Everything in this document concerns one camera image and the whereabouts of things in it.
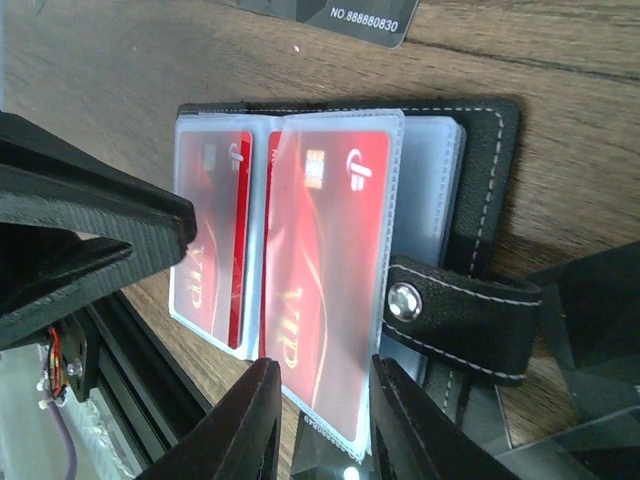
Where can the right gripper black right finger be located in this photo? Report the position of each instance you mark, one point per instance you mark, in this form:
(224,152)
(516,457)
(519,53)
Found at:
(412,438)

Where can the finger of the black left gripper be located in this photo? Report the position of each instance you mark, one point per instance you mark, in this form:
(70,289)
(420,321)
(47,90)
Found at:
(74,229)

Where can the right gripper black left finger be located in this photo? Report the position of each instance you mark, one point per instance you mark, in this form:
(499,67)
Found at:
(238,439)

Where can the black leather card holder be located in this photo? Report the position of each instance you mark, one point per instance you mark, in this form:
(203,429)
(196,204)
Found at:
(436,311)

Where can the red VIP card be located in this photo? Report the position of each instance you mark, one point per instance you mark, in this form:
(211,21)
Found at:
(325,221)

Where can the black VIP card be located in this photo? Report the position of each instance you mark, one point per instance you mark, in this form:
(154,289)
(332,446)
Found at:
(591,324)

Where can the black card near blue pile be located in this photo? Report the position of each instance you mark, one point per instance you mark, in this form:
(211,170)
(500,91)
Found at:
(382,22)

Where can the black front frame rail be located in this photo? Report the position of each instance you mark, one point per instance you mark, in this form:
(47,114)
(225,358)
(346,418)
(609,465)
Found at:
(154,401)

